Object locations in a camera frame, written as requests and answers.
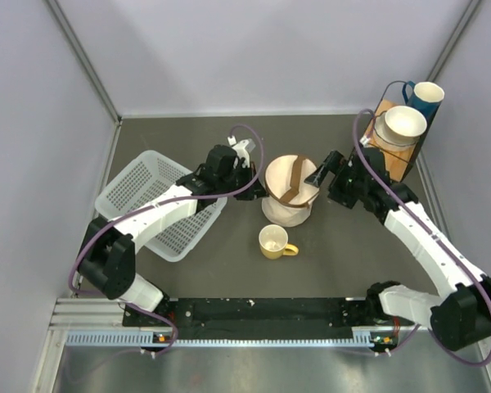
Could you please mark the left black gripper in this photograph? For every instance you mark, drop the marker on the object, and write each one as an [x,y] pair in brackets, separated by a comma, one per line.
[254,191]

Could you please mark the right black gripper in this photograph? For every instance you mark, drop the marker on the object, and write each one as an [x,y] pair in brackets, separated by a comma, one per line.
[331,164]

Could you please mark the cream round laundry bag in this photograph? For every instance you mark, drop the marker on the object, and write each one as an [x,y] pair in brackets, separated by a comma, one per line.
[290,200]

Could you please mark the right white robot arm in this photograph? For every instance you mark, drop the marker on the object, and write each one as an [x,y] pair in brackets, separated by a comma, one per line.
[459,313]

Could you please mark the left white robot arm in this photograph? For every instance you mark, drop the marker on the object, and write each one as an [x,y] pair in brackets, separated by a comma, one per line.
[108,256]

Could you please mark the yellow ceramic mug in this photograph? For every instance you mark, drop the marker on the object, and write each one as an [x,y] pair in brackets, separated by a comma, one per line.
[273,242]

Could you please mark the white plate under bowl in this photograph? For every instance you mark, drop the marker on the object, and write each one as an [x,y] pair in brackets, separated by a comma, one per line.
[388,140]

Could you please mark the white ceramic bowl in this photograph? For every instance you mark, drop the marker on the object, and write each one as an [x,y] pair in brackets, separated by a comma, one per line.
[403,124]

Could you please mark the blue white mug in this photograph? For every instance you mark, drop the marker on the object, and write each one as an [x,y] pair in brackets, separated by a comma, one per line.
[425,97]

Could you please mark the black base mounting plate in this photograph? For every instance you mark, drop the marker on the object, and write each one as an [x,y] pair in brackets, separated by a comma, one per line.
[273,318]

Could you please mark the black wire wooden rack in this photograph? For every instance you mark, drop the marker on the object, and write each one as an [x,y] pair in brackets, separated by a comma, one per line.
[398,163]

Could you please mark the grey slotted cable duct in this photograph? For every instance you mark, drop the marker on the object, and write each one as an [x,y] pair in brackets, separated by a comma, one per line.
[149,339]

